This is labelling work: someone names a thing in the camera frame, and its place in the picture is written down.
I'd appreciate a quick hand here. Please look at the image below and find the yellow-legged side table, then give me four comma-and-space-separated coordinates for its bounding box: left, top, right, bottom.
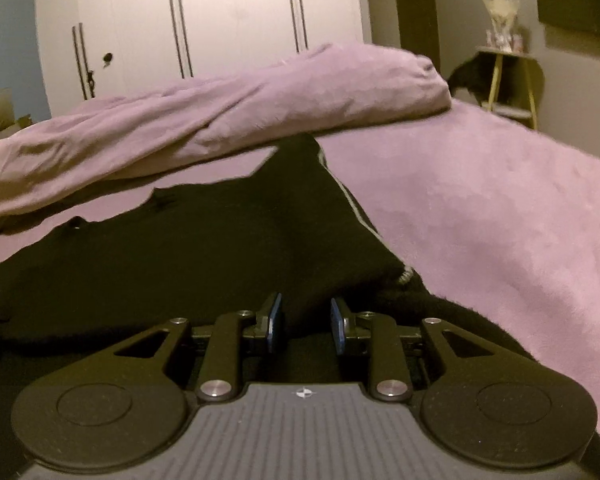
475, 45, 544, 131

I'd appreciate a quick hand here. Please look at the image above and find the white wardrobe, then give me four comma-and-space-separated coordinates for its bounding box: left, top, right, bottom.
34, 0, 373, 117

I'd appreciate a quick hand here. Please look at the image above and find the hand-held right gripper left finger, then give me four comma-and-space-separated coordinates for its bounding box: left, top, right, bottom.
112, 291, 287, 404

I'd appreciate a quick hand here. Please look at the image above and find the dark door frame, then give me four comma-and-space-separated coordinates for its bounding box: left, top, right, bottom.
391, 0, 441, 68

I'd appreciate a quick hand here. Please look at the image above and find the purple bed sheet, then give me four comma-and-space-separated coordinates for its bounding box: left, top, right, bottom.
0, 97, 600, 451

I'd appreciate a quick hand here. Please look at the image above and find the black knit garment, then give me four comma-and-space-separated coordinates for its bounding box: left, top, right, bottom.
0, 132, 600, 480

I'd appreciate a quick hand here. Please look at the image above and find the dark cloth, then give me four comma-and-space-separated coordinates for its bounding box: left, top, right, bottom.
447, 55, 499, 109

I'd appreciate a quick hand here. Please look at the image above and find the purple duvet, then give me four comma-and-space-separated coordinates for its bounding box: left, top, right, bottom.
0, 42, 453, 219

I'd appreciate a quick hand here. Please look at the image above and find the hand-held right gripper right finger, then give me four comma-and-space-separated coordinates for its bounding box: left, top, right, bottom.
330, 296, 504, 404

